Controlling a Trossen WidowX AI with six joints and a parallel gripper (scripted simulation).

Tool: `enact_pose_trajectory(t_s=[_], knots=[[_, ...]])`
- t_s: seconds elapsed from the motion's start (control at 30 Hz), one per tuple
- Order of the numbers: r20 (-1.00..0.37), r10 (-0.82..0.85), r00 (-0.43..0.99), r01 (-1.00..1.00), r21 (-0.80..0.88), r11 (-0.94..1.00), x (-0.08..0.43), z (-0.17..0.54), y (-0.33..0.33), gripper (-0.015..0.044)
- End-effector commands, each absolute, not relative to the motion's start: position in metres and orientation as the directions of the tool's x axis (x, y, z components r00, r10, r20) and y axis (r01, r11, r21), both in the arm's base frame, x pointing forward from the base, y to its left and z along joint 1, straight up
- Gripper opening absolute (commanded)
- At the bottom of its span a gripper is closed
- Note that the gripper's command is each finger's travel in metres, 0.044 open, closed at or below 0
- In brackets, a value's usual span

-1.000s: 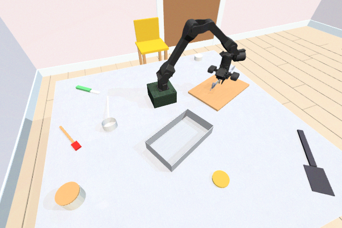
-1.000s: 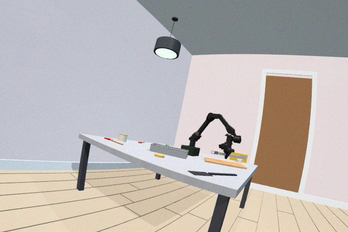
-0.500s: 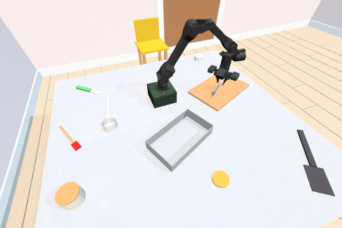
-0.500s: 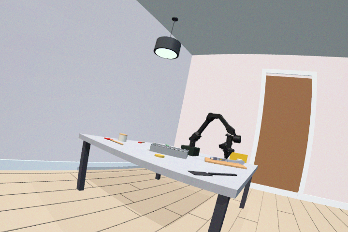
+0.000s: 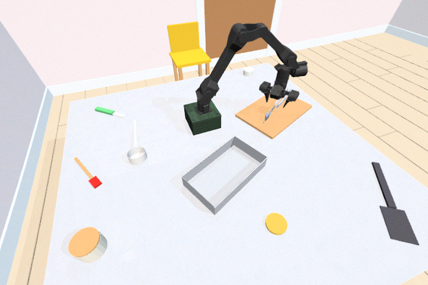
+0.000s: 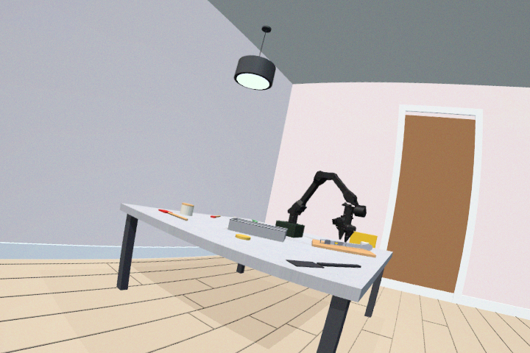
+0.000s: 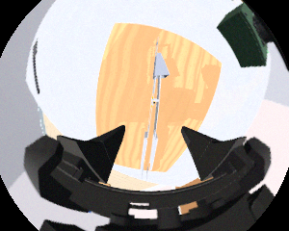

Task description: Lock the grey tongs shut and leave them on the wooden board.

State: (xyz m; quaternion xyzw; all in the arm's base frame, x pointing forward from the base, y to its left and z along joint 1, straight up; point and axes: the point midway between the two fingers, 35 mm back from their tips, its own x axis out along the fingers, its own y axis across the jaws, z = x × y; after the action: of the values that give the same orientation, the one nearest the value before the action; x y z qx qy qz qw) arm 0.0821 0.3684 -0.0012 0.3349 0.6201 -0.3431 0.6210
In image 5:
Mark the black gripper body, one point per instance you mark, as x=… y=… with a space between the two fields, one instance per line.
x=292 y=96

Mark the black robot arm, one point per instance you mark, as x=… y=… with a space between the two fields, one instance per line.
x=239 y=35

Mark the dark grey spatula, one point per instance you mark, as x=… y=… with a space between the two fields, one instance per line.
x=397 y=223

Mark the yellow round disc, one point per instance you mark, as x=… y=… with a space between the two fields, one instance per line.
x=276 y=223

